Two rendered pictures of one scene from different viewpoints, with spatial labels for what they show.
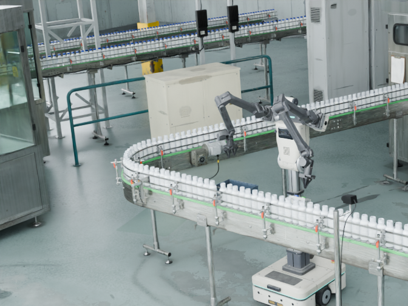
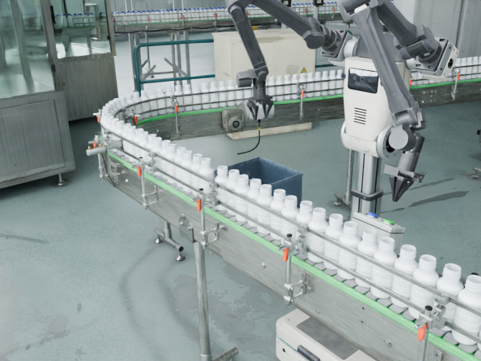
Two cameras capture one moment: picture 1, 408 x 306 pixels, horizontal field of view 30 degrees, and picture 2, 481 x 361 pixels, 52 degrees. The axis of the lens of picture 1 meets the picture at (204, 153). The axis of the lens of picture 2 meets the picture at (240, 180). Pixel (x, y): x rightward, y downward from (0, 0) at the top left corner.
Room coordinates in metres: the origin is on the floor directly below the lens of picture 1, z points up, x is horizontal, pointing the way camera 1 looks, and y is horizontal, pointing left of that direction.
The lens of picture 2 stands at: (3.63, -0.40, 1.81)
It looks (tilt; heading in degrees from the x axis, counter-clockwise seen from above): 22 degrees down; 7
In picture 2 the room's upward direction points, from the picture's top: 1 degrees counter-clockwise
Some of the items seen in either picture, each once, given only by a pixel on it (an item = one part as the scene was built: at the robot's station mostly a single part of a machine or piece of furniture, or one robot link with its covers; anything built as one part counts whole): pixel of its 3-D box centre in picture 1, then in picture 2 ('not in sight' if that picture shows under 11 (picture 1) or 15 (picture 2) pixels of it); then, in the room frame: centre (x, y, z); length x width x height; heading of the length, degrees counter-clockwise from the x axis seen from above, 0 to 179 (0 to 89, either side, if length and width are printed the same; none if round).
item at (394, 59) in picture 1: (397, 69); not in sight; (8.62, -2.30, 1.22); 0.23 x 0.04 x 0.32; 28
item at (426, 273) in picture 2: (317, 216); (424, 286); (4.71, -0.72, 1.08); 0.06 x 0.06 x 0.17
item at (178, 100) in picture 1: (195, 115); (263, 82); (9.74, 0.07, 0.59); 1.10 x 0.62 x 1.18; 118
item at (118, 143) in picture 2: (141, 193); (109, 165); (5.82, 0.53, 0.96); 0.23 x 0.10 x 0.27; 136
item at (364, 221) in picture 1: (364, 227); not in sight; (4.47, -0.98, 1.08); 0.06 x 0.06 x 0.17
